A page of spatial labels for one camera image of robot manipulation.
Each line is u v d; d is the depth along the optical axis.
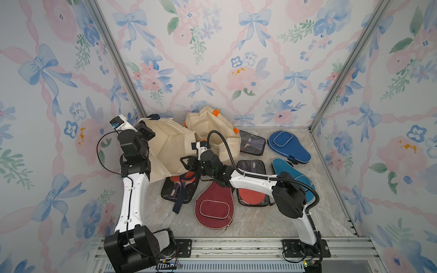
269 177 0.54
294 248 0.73
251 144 1.09
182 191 0.88
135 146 0.53
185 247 0.75
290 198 0.51
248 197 0.87
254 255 0.73
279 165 0.99
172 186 0.90
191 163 0.72
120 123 0.59
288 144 1.07
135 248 0.40
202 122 1.03
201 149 0.76
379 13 0.70
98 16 0.70
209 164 0.65
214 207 0.82
